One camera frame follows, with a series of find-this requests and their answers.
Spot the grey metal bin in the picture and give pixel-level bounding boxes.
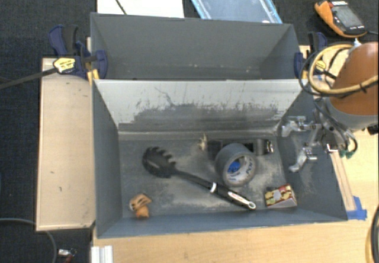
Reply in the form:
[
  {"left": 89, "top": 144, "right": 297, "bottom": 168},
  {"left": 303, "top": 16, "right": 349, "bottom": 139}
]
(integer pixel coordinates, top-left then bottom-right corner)
[{"left": 89, "top": 12, "right": 349, "bottom": 239}]

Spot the pale wood board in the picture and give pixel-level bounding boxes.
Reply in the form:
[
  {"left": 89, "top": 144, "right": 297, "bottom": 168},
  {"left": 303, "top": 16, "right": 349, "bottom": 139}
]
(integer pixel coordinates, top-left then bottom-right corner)
[{"left": 35, "top": 57, "right": 97, "bottom": 232}]

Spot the black slotted pasta spoon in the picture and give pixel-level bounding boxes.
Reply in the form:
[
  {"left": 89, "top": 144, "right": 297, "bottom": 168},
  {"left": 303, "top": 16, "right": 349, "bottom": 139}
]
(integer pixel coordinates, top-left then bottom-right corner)
[{"left": 142, "top": 146, "right": 257, "bottom": 211}]

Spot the small tan figure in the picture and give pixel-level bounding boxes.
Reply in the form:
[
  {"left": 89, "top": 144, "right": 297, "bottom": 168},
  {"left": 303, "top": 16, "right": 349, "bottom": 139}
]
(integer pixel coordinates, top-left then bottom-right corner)
[{"left": 197, "top": 133, "right": 209, "bottom": 150}]

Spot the grey duct tape roll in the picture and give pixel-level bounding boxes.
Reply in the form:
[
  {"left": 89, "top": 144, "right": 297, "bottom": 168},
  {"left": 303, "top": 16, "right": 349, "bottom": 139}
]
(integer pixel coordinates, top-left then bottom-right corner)
[{"left": 214, "top": 142, "right": 258, "bottom": 188}]

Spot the red and yellow small box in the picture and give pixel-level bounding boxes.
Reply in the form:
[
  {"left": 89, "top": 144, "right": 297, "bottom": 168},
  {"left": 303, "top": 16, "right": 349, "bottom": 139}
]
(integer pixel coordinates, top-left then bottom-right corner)
[{"left": 264, "top": 184, "right": 298, "bottom": 209}]

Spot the dark grey metal cylinder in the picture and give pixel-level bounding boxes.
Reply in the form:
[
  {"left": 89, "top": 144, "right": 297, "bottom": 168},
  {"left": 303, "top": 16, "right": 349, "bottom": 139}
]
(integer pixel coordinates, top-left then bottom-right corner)
[{"left": 255, "top": 138, "right": 275, "bottom": 156}]

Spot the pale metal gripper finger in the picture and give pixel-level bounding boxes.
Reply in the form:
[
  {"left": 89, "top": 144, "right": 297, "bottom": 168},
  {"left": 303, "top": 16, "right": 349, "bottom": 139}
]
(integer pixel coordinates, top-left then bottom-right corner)
[
  {"left": 280, "top": 116, "right": 315, "bottom": 138},
  {"left": 288, "top": 136, "right": 320, "bottom": 174}
]

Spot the tan striped toy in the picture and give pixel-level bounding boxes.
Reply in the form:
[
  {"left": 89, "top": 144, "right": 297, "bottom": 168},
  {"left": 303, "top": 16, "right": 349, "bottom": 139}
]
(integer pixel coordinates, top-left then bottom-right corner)
[{"left": 128, "top": 193, "right": 153, "bottom": 220}]

